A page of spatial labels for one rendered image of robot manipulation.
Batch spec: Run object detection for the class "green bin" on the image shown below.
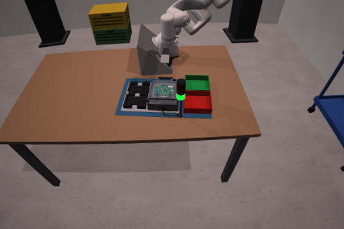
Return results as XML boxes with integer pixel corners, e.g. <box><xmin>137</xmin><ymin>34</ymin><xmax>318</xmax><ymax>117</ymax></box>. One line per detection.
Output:
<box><xmin>185</xmin><ymin>75</ymin><xmax>210</xmax><ymax>91</ymax></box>

